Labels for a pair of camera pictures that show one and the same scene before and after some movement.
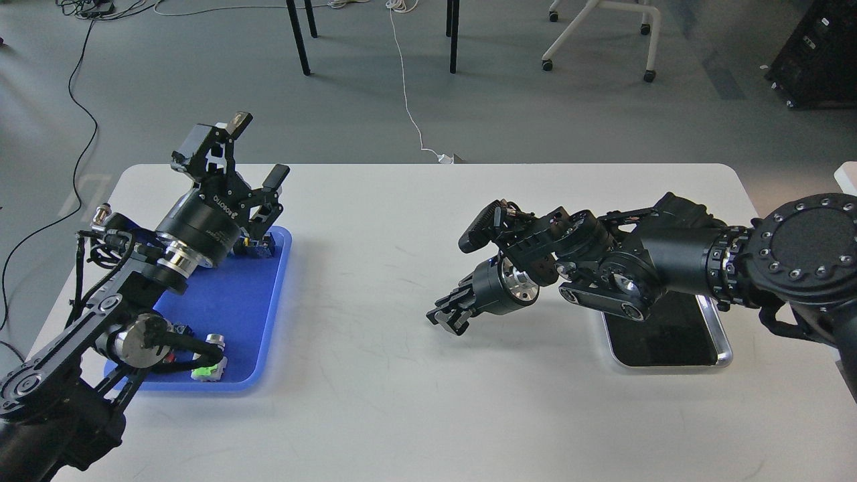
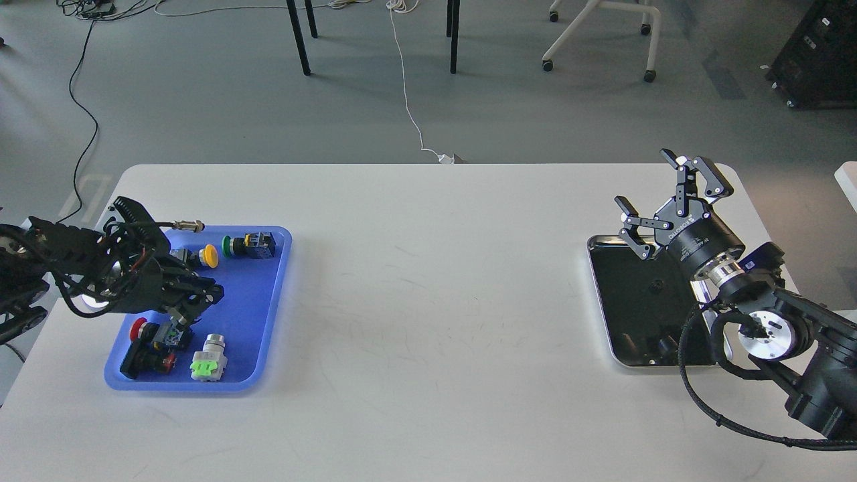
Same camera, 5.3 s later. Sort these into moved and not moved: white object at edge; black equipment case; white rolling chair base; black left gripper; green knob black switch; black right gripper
Moved: black right gripper; black left gripper
Not moved: white object at edge; green knob black switch; black equipment case; white rolling chair base
